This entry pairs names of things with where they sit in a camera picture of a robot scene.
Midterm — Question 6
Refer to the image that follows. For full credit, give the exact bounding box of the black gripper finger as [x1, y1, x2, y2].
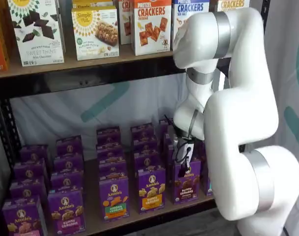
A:
[178, 164, 190, 178]

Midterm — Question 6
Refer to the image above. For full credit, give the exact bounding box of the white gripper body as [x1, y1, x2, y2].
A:
[177, 139, 195, 168]

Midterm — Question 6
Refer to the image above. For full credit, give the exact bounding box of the purple box brown patch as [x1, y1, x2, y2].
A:
[173, 159, 202, 205]

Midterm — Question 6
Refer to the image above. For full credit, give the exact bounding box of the purple Annie's snack box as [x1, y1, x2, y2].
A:
[19, 145, 51, 165]
[55, 135, 83, 158]
[9, 177, 46, 205]
[158, 118, 174, 136]
[96, 142, 124, 163]
[13, 159, 48, 182]
[53, 153, 85, 175]
[130, 124, 156, 142]
[132, 136, 160, 154]
[163, 132, 174, 150]
[96, 126, 122, 147]
[99, 158, 127, 180]
[50, 171, 85, 194]
[134, 149, 162, 173]

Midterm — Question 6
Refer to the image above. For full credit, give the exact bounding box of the purple box teal patch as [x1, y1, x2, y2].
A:
[199, 141, 215, 197]

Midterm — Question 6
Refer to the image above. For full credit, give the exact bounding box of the purple box yellow patch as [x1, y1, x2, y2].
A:
[138, 167, 167, 214]

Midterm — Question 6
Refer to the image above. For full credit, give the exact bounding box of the purple box orange green patch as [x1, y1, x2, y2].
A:
[99, 176, 130, 223]

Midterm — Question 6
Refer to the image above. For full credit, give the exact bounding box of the black metal shelf rack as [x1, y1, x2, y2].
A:
[0, 0, 272, 236]

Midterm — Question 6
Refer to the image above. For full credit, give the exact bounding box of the orange cheddar pretzel crackers box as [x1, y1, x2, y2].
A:
[132, 0, 171, 57]
[118, 0, 135, 46]

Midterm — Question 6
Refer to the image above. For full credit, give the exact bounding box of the purple Bunny Grahams box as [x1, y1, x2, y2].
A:
[47, 188, 86, 236]

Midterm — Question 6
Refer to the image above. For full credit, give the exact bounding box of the blue pretzel crackers box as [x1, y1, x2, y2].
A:
[171, 0, 211, 35]

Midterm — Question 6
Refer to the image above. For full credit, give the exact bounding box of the Simple Mills almond bars box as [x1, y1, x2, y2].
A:
[71, 5, 120, 61]

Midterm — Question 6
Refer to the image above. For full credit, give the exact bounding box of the yellow pretzel crackers box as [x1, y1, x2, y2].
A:
[217, 0, 250, 12]

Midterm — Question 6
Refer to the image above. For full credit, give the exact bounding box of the purple box pink patch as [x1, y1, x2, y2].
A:
[1, 196, 46, 236]

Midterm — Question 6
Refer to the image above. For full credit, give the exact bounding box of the yellow white Simple Mills box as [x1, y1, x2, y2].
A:
[72, 0, 114, 10]

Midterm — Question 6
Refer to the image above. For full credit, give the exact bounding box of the white Sweet Thins box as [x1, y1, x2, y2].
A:
[6, 0, 66, 67]

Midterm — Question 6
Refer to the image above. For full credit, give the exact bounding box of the white backdrop teal logo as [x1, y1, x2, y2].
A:
[261, 0, 299, 236]
[9, 72, 189, 160]

